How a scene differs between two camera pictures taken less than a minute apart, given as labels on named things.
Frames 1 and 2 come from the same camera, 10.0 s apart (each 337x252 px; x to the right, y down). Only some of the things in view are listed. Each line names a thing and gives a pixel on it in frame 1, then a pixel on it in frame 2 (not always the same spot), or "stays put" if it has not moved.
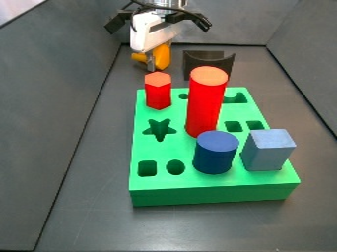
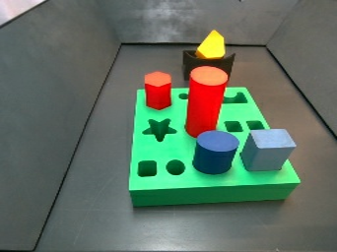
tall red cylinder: (208, 85) stays put
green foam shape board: (163, 177) stays put
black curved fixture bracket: (197, 58) stays put
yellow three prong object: (163, 56) to (212, 47)
